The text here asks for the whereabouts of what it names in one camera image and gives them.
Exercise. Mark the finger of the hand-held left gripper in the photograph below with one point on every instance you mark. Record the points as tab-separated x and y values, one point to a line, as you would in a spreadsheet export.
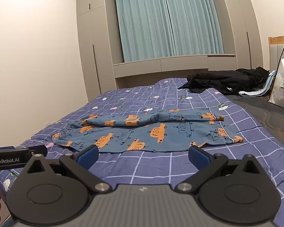
39	150

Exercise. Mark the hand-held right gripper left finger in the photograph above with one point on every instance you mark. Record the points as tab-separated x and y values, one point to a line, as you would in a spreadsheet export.
89	155

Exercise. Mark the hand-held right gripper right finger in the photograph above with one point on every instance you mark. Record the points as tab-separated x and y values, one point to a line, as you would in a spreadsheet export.
196	155

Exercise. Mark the blue pants with orange cars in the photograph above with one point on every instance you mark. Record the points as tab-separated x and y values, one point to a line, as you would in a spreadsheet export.
142	137

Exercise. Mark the purple checked blanket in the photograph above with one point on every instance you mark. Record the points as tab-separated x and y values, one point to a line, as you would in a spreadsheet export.
137	170

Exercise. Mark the black clothes pile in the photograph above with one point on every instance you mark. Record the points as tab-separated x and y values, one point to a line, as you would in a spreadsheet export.
227	80

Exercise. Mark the striped light blue cloth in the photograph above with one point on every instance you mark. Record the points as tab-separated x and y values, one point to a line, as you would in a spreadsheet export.
262	88

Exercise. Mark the beige window bench cabinet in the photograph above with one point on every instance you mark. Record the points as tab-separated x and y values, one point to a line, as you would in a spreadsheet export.
161	65

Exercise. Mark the tall beige wardrobe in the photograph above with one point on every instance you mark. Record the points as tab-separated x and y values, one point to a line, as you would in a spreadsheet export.
94	40
241	23

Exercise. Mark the wooden padded headboard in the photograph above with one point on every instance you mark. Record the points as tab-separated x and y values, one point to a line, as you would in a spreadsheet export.
275	52

